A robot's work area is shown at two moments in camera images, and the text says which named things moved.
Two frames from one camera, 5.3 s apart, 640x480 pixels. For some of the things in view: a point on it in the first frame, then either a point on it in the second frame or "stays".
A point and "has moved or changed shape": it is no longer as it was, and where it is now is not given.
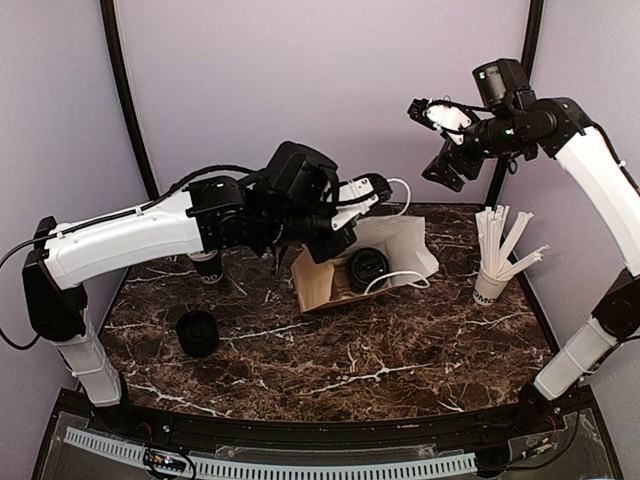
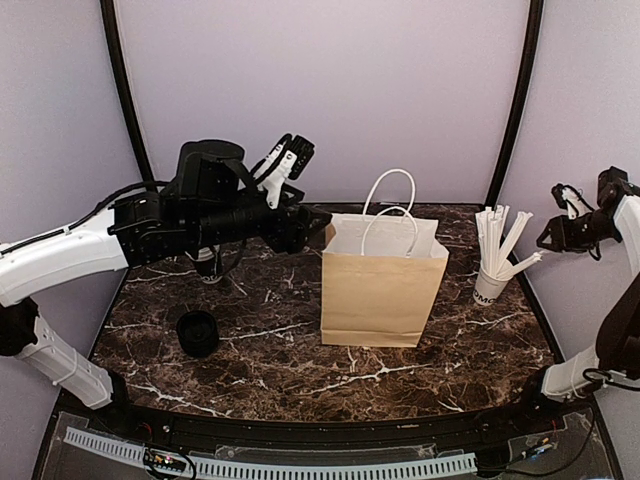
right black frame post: (534, 20) stays
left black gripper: (325, 251) → (292, 232)
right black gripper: (448, 173) → (562, 236)
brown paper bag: (400, 239) has moved or changed shape
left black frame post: (113, 25) stays
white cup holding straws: (487, 289) stays
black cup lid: (198, 333) stays
